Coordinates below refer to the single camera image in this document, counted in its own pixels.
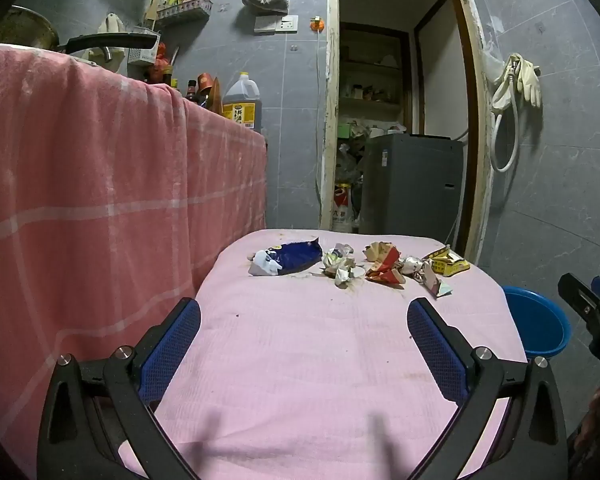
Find wall socket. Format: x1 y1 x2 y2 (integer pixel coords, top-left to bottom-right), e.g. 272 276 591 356
253 14 300 35

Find cream rubber gloves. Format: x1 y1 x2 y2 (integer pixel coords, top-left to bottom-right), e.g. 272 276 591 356
489 52 542 111

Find metal pan with black handle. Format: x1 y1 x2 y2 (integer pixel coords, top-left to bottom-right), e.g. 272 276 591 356
0 4 159 57

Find pink plaid towel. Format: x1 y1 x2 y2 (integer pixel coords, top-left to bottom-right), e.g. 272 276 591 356
0 44 269 461

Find large cooking oil bottle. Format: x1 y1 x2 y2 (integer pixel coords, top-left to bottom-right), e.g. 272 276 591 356
222 72 263 134

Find yellow packet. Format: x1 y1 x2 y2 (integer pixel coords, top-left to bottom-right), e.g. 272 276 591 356
424 245 470 277

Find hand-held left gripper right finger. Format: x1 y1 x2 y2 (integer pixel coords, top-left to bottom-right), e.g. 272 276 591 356
406 297 571 480

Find white wrapper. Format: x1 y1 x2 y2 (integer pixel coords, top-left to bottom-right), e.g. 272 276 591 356
322 243 366 289

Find grey washing machine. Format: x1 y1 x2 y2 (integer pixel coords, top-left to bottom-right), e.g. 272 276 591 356
358 133 466 252

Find white utensil holder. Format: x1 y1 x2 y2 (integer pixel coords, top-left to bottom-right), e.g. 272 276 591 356
127 26 161 66

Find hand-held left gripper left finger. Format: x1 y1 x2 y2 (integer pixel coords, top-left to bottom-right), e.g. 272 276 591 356
36 297 202 480

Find blue plastic basin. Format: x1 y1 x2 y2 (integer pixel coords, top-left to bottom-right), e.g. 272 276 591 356
500 285 573 359

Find white red rice bag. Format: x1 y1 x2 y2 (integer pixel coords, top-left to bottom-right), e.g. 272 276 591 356
331 183 361 234

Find wall rack with seasoning packets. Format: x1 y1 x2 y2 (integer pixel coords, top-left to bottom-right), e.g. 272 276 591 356
154 0 214 29

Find silver wrapper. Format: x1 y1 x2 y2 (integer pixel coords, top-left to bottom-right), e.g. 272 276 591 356
399 255 431 284

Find pile of bags and boxes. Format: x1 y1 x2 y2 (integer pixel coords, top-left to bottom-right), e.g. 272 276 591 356
334 120 370 187

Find pink floral blanket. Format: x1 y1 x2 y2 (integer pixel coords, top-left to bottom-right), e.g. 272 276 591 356
117 229 528 480

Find blue snack bag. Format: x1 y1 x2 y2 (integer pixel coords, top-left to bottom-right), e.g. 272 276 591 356
248 237 324 277

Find white pink paper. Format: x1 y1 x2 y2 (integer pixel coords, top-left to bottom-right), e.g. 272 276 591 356
420 262 454 300

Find wooden door frame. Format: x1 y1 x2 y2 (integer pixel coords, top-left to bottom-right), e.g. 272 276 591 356
319 0 497 267

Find storage shelf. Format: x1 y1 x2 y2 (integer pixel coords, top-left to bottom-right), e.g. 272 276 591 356
340 22 411 129

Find red beige paper carton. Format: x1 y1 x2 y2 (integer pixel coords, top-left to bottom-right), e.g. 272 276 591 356
363 240 407 286

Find beige rag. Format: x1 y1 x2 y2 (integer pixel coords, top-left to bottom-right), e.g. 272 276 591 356
87 12 131 74

